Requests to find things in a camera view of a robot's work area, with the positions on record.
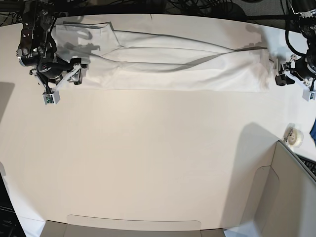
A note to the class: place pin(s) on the clear tape dispenser roll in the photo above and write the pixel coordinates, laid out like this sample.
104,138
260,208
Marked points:
293,137

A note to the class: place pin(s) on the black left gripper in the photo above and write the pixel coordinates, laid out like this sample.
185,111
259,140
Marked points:
304,68

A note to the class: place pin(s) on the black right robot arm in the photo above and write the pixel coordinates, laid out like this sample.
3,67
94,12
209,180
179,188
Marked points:
37,48

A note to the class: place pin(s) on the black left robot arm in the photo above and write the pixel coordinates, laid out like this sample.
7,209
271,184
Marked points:
304,19

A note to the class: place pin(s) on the black computer keyboard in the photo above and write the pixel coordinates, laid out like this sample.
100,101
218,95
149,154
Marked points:
308,166

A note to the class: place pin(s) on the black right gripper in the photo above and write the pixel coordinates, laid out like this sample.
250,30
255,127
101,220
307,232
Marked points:
50,71

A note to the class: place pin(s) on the white t-shirt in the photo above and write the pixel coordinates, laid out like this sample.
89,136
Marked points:
124,60

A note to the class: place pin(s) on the beige cardboard box right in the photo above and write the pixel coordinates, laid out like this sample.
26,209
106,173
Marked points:
282,200

